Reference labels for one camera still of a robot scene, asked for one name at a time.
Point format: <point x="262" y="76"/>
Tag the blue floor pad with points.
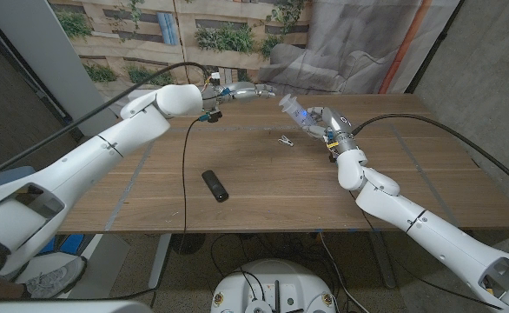
<point x="48" y="248"/>
<point x="72" y="243"/>

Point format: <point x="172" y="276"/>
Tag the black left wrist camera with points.
<point x="213" y="116"/>

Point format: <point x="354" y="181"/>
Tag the small white clip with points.
<point x="286" y="140"/>

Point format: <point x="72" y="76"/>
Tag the white left shoulder cover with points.
<point x="63" y="307"/>

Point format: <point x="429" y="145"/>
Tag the black round floor stand base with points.
<point x="188" y="243"/>

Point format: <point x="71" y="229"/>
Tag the black TV remote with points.
<point x="214" y="186"/>

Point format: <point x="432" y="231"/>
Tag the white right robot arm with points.
<point x="411" y="213"/>

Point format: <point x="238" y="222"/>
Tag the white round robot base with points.
<point x="276" y="278"/>

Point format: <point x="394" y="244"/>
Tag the white wall pillar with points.
<point x="46" y="56"/>

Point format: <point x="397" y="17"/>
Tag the blue grey upholstered chair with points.
<point x="2" y="178"/>

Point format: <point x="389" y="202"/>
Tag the clear plastic syringe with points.
<point x="295" y="111"/>

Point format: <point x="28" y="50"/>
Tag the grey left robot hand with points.
<point x="246" y="91"/>

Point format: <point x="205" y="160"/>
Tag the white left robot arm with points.
<point x="89" y="161"/>

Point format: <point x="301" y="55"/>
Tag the printed backdrop sheet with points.
<point x="324" y="43"/>

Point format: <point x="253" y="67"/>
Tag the black backdrop frame pole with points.
<point x="432" y="48"/>

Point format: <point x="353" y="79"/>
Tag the grey table leg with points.
<point x="382" y="261"/>

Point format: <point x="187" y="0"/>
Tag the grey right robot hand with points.
<point x="332" y="124"/>

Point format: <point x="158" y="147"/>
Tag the grey tape strip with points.
<point x="126" y="193"/>

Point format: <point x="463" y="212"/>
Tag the white table leg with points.
<point x="160" y="261"/>

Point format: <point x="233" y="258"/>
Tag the grey sneaker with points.
<point x="59" y="276"/>

